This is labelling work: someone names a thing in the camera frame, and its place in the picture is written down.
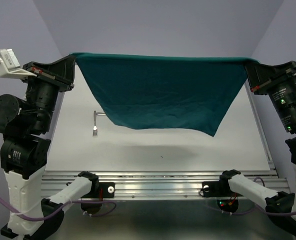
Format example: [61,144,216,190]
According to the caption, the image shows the aluminium front rail frame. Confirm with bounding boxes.
[17,65,296,240]

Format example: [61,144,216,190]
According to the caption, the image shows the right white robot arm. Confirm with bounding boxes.
[217,61,296,237]

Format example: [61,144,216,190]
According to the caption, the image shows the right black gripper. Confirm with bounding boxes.
[245,58,296,131]

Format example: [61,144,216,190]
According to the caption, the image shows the teal cloth napkin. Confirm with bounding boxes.
[74,52,253,136]

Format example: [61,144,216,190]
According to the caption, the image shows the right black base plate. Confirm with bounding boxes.
[199,180,235,198]

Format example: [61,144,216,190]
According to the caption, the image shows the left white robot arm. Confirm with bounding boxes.
[0,51,99,240]

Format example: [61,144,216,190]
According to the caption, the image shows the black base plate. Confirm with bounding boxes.
[83,182,115,199]
[199,180,235,198]

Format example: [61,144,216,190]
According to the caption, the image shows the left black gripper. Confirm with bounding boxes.
[24,52,79,129]

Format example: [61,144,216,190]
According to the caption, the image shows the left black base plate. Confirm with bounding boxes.
[83,182,115,199]

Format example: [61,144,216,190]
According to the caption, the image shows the silver fork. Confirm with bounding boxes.
[93,111,98,137]

